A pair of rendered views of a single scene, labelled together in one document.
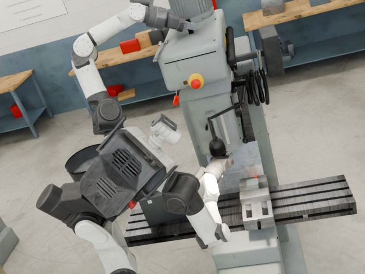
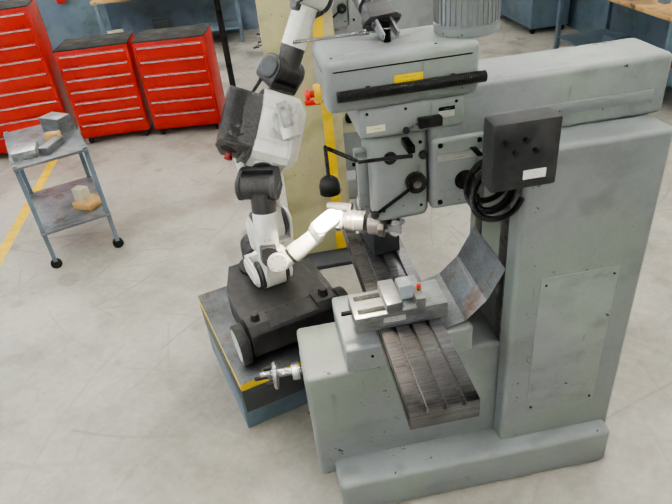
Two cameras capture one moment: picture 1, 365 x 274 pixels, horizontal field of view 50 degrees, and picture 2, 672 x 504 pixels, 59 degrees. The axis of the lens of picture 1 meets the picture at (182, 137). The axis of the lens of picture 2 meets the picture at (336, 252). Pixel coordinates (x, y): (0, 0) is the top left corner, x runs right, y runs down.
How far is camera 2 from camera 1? 202 cm
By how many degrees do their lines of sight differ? 59
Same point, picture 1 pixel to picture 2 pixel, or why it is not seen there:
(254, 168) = (478, 296)
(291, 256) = (469, 445)
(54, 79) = not seen: outside the picture
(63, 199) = not seen: hidden behind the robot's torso
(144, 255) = not seen: hidden behind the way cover
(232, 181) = (456, 283)
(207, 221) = (257, 230)
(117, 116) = (269, 75)
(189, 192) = (249, 188)
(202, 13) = (446, 26)
